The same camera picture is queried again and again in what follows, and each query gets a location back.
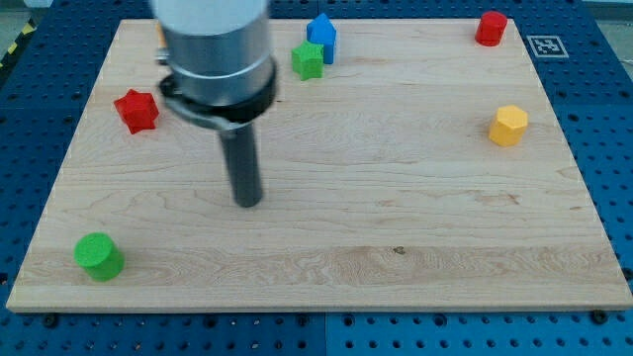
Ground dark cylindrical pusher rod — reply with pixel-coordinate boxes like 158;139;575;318
220;124;263;208

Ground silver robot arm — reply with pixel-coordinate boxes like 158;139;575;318
149;0;277;208

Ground orange block behind arm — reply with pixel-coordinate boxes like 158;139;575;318
155;22;169;65

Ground green star block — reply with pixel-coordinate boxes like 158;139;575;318
291;41;323;81

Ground red star block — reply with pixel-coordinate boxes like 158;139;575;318
113;89;159;134

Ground blue house-shaped block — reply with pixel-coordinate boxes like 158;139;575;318
307;13;337;64

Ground wooden board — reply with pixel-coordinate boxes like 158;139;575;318
7;19;632;313

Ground green cylinder block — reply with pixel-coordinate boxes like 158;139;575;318
73;232;125;282

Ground yellow hexagon block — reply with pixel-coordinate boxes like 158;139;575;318
488;105;529;146

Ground red cylinder block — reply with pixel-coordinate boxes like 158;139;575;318
475;11;508;46

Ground white fiducial marker tag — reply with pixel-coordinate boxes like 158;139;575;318
527;35;569;58

